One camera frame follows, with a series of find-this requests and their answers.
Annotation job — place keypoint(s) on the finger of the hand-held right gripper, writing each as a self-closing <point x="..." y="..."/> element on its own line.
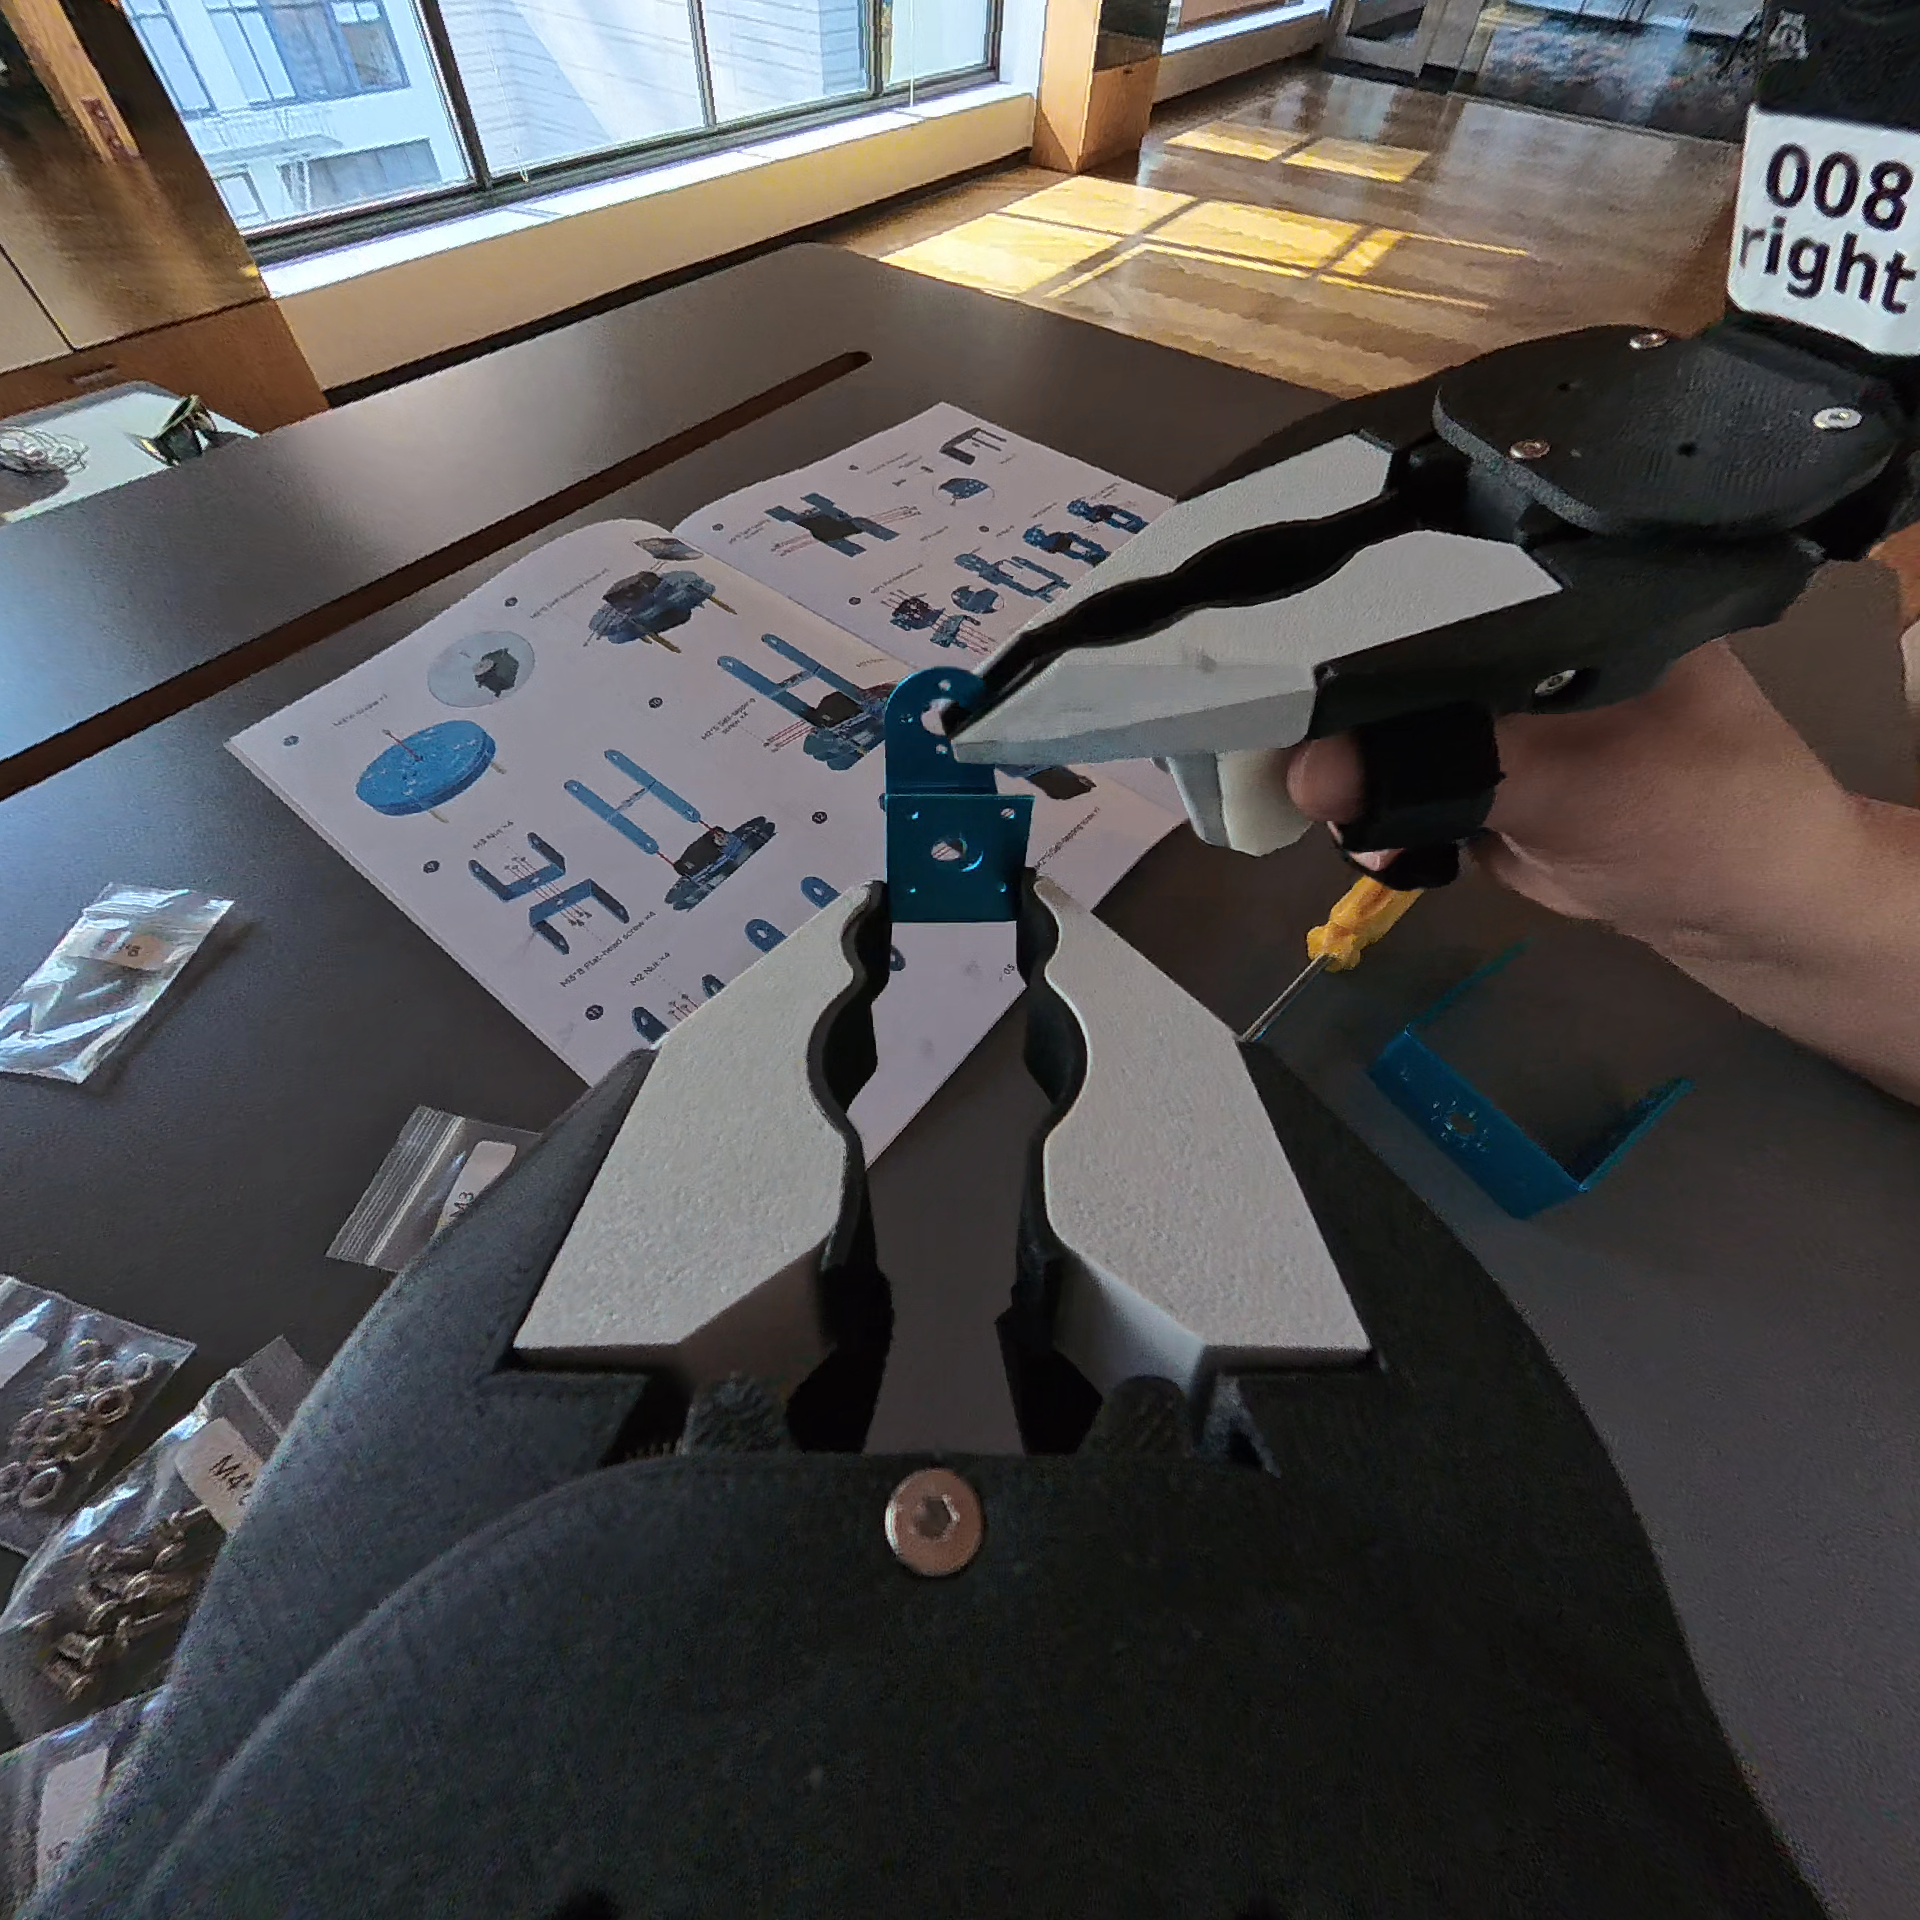
<point x="1261" y="524"/>
<point x="1200" y="692"/>

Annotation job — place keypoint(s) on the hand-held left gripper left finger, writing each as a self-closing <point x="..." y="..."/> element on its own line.
<point x="704" y="1200"/>

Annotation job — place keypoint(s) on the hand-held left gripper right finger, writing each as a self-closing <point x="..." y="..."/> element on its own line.
<point x="1200" y="1200"/>

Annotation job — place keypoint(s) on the small blue metal bracket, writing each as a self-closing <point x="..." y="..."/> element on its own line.
<point x="991" y="886"/>

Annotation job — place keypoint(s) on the large blue U bracket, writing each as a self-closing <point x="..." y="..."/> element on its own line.
<point x="1485" y="1141"/>

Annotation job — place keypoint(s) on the person's right forearm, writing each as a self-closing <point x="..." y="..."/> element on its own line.
<point x="1861" y="960"/>

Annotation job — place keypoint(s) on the dark desk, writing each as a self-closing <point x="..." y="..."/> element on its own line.
<point x="1652" y="1350"/>

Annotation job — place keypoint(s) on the person's right hand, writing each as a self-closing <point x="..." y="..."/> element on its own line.
<point x="1635" y="811"/>

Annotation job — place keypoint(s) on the labelled clear zip bag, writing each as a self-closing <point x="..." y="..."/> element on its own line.
<point x="422" y="1184"/>

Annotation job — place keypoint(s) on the wooden pillar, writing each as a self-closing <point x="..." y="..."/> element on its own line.
<point x="1095" y="76"/>

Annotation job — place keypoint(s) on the instruction manual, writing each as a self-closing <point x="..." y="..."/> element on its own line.
<point x="629" y="705"/>

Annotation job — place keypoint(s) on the small clear zip bag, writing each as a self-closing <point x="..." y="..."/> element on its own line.
<point x="106" y="991"/>

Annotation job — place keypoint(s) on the clear zip bag of nuts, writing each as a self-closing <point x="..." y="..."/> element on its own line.
<point x="77" y="1411"/>

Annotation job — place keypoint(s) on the clear zip bag of screws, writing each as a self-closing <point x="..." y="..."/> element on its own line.
<point x="136" y="1590"/>
<point x="61" y="1800"/>

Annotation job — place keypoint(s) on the window facing pale building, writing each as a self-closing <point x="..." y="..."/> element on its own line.
<point x="599" y="61"/>

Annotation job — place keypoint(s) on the wooden cabinet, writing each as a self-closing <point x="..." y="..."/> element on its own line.
<point x="136" y="271"/>

